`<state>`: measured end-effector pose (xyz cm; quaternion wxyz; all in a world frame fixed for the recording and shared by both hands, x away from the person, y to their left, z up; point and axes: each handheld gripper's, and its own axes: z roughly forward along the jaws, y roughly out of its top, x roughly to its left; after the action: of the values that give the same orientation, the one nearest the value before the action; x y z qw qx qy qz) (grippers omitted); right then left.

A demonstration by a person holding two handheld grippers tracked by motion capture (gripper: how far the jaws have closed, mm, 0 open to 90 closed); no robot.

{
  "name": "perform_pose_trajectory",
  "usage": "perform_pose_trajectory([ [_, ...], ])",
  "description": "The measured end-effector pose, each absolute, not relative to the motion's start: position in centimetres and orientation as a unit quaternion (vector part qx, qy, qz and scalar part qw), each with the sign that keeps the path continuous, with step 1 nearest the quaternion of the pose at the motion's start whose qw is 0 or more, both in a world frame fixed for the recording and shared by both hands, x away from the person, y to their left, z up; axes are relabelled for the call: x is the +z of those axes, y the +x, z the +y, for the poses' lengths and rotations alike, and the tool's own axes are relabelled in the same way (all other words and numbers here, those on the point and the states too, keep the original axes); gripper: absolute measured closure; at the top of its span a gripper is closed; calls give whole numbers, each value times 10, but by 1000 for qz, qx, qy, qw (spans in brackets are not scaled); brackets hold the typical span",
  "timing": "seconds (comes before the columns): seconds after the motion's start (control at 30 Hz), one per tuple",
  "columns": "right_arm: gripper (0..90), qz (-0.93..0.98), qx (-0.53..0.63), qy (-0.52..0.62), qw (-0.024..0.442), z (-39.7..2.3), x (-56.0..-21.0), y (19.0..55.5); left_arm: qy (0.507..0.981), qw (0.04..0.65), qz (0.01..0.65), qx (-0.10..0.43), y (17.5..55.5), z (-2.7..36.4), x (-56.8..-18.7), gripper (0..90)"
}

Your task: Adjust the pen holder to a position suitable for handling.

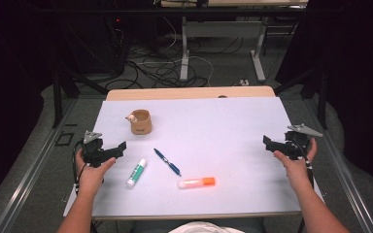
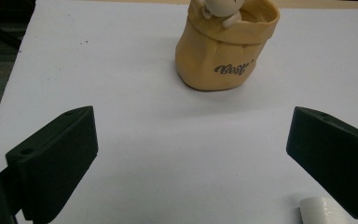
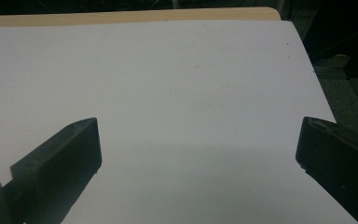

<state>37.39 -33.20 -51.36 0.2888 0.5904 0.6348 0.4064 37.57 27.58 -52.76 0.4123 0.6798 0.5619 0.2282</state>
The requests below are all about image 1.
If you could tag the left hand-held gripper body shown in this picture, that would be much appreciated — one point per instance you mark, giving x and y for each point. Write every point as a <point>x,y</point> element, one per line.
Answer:
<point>92,152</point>

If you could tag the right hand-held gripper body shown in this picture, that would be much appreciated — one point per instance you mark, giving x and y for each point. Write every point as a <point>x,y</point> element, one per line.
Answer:
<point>296,142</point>

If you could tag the green-capped white marker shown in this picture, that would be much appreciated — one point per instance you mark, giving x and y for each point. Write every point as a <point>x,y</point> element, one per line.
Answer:
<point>136,173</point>

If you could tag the tan pen holder cup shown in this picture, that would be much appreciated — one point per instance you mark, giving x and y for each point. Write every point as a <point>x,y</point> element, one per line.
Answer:
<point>141,124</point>

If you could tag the blue pen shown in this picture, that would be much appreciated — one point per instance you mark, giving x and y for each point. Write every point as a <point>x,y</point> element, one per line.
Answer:
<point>167,162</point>

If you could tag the orange highlighter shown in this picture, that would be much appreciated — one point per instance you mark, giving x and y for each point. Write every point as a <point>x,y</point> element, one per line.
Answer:
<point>196,183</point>

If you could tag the person's left hand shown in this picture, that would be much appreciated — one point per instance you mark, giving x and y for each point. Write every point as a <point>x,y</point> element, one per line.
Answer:
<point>90,178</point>

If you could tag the person's right hand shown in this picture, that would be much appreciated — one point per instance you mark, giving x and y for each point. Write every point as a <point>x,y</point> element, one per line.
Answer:
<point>296,173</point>

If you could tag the black metal stand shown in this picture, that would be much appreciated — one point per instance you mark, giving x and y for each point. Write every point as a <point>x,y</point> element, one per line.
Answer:
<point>57,103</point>
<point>322,103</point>

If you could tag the pale lilac table mat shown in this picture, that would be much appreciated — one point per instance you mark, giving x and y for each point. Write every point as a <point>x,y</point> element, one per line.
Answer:
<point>223,145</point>

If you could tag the white power strip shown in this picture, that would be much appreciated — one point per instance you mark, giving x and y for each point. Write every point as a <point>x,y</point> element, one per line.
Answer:
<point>244,82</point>

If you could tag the wooden table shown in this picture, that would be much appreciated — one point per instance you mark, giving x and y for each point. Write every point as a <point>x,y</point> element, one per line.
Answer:
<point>175,93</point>

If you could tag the black equipment with red light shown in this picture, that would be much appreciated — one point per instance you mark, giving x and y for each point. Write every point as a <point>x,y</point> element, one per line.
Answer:
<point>100,48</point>

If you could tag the person's white shirt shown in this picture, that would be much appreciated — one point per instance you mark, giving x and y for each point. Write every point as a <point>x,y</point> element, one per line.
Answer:
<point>204,228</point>

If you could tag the white-legged desk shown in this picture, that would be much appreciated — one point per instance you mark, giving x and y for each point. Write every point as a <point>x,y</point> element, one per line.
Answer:
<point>184,48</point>

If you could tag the aluminium floor rail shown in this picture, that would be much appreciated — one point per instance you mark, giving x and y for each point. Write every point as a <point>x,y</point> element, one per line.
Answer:
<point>346,181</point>
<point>29,176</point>

